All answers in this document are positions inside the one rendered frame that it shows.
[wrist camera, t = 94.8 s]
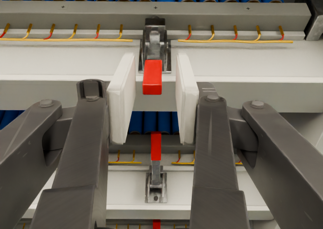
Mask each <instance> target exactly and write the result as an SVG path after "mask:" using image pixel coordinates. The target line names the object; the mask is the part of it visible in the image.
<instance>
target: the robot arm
mask: <svg viewBox="0 0 323 229"><path fill-rule="evenodd" d="M76 87H77V95H78V101H77V105H76V106H73V107H67V108H62V104H61V102H60V101H58V100H50V99H45V100H41V101H39V102H36V103H34V104H33V105H31V106H30V107H29V108H28V109H26V110H25V111H24V112H23V113H21V114H20V115H19V116H18V117H16V118H15V119H14V120H13V121H12V122H11V123H9V124H8V125H7V126H6V127H4V128H3V129H2V130H1V131H0V229H14V228H15V227H16V225H17V224H18V222H19V221H20V220H21V218H22V217H23V215H24V214H25V212H26V211H27V210H28V208H29V207H30V205H31V204H32V202H33V201H34V200H35V198H36V197H37V196H38V194H39V193H40V191H41V190H42V189H43V187H44V186H45V184H46V183H47V181H48V180H49V178H50V177H51V176H52V174H53V173H54V171H55V170H56V169H57V171H56V174H55V177H54V181H53V184H52V187H51V189H44V190H43V191H42V193H41V195H40V198H39V201H38V204H37V207H36V210H35V213H34V215H33V218H32V221H31V224H30V227H29V229H112V228H106V206H107V183H108V160H109V134H110V143H112V144H113V145H123V143H125V140H126V136H127V132H128V127H129V123H130V118H131V114H132V110H133V105H134V101H135V96H136V62H135V54H134V53H133V52H126V53H125V54H124V55H123V57H122V59H121V61H120V63H119V65H118V67H117V69H116V71H115V73H114V76H113V78H112V80H111V81H103V80H101V79H85V80H81V81H79V82H77V84H76ZM175 97H176V106H177V115H178V124H179V133H180V142H181V143H182V144H183V145H194V143H195V144H196V149H195V162H194V175H193V186H192V198H191V211H190V224H189V228H175V229H250V225H249V219H248V211H247V205H246V199H245V194H244V192H243V191H240V190H239V187H238V181H237V174H236V164H235V157H234V150H233V148H235V149H236V153H237V155H238V157H239V159H240V161H241V162H242V164H243V166H244V168H245V169H246V171H247V172H248V174H249V176H250V178H251V179H252V181H253V183H254V184H255V186H256V188H257V190H258V191H259V193H260V195H261V196H262V198H263V200H264V201H265V203H266V205H267V206H268V208H269V210H270V212H271V213H272V215H273V217H274V218H275V220H276V222H277V224H278V226H279V227H280V229H323V155H322V154H321V153H320V152H319V151H318V150H317V149H316V148H315V147H314V146H313V145H312V144H311V143H310V142H309V141H307V140H306V139H305V138H304V137H303V136H302V135H301V134H300V133H299V132H298V131H297V130H296V129H295V128H294V127H293V126H292V125H291V124H289V123H288V122H287V121H286V120H285V119H284V118H283V117H282V116H281V115H280V114H279V113H278V112H277V111H276V110H275V109H274V108H273V107H272V106H270V105H269V104H267V103H265V102H263V101H258V100H255V101H247V102H244V103H243V105H242V109H239V108H233V107H229V106H227V102H226V99H225V98H223V97H220V96H218V94H217V92H216V89H215V87H214V85H213V84H212V83H210V82H196V80H195V77H194V74H193V71H192V67H191V64H190V61H189V58H188V55H187V54H186V53H178V54H177V55H176V78H175Z"/></svg>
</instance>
